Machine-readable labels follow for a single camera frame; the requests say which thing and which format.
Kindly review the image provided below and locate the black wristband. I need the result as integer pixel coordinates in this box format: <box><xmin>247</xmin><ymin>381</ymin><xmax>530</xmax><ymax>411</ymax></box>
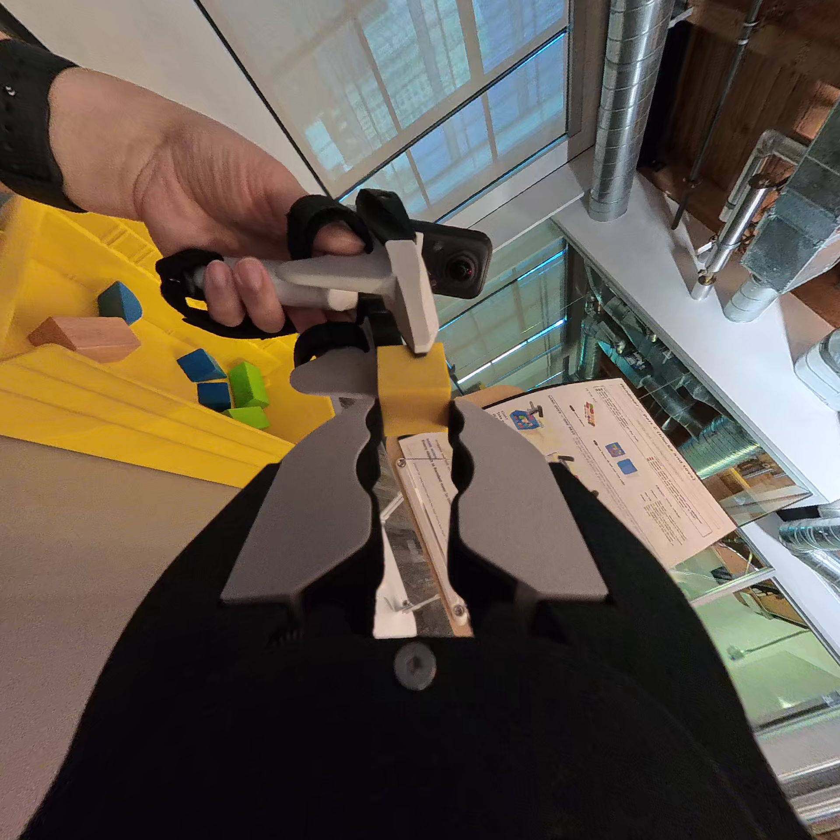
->
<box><xmin>0</xmin><ymin>39</ymin><xmax>88</xmax><ymax>214</ymax></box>

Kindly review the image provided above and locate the silver round air duct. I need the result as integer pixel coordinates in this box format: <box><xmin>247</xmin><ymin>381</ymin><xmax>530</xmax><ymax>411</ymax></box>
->
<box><xmin>586</xmin><ymin>0</ymin><xmax>677</xmax><ymax>222</ymax></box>

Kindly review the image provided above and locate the grey rectangular duct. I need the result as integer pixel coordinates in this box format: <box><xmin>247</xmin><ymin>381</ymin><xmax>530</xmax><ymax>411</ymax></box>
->
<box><xmin>742</xmin><ymin>98</ymin><xmax>840</xmax><ymax>293</ymax></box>

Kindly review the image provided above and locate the chrome pipe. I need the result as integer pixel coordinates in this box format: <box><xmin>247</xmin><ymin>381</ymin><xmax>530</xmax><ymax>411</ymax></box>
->
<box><xmin>689</xmin><ymin>131</ymin><xmax>808</xmax><ymax>303</ymax></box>

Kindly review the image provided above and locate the natural wooden block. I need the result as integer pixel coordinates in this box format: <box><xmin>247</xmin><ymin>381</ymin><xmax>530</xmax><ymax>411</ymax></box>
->
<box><xmin>28</xmin><ymin>317</ymin><xmax>142</xmax><ymax>364</ymax></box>

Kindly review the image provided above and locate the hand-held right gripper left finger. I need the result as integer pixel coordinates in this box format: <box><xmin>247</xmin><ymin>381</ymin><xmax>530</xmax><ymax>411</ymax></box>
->
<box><xmin>220</xmin><ymin>399</ymin><xmax>383</xmax><ymax>606</ymax></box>

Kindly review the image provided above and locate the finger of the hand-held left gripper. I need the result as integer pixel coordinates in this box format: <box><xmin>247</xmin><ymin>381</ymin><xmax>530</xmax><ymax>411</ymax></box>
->
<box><xmin>385</xmin><ymin>236</ymin><xmax>441</xmax><ymax>360</ymax></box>

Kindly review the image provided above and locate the blue half-cylinder block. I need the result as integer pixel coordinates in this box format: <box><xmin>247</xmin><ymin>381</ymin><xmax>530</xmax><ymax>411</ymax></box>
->
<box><xmin>98</xmin><ymin>281</ymin><xmax>143</xmax><ymax>326</ymax></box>

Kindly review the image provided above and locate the yellow plastic bin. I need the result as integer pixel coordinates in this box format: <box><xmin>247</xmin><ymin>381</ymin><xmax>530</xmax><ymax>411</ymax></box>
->
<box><xmin>0</xmin><ymin>193</ymin><xmax>337</xmax><ymax>488</ymax></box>

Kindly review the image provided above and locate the yellow wooden block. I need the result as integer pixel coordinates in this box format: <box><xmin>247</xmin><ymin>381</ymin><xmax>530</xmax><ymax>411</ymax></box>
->
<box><xmin>376</xmin><ymin>341</ymin><xmax>452</xmax><ymax>438</ymax></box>

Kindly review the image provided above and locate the printed instruction sheet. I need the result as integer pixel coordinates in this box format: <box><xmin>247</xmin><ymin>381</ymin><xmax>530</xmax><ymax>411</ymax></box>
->
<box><xmin>397</xmin><ymin>377</ymin><xmax>737</xmax><ymax>621</ymax></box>

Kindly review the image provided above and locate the instruction sheet on wooden board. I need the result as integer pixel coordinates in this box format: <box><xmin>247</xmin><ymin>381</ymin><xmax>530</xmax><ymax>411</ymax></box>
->
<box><xmin>459</xmin><ymin>386</ymin><xmax>746</xmax><ymax>572</ymax></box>

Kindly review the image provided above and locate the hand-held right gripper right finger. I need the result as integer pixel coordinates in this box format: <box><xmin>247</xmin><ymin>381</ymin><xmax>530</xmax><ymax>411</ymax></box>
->
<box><xmin>448</xmin><ymin>399</ymin><xmax>609</xmax><ymax>602</ymax></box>

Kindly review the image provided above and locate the glass wall panel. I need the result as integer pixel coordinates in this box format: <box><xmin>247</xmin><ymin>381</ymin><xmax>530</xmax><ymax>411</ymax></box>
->
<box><xmin>197</xmin><ymin>0</ymin><xmax>595</xmax><ymax>224</ymax></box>

